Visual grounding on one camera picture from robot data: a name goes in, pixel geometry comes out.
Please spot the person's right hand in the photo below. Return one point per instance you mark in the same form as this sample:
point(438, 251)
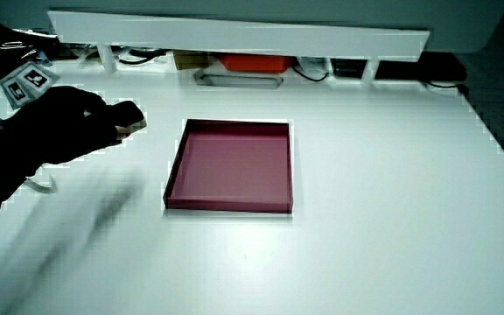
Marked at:
point(64, 127)

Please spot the dark eraser with beige base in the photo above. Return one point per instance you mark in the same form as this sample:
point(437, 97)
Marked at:
point(130, 114)

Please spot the olive brown box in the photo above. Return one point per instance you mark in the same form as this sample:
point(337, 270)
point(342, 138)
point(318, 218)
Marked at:
point(191, 60)

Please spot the maroon square tray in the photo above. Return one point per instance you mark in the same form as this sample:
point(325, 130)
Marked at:
point(234, 164)

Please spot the white raised shelf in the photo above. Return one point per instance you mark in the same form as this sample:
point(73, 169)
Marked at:
point(234, 37)

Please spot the orange box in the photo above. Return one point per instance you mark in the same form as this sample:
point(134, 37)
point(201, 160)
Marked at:
point(255, 63)

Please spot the small black box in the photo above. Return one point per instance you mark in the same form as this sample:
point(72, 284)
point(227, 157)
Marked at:
point(348, 68)

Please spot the flat black device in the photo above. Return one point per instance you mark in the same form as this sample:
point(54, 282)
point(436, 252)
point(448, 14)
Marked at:
point(427, 67)

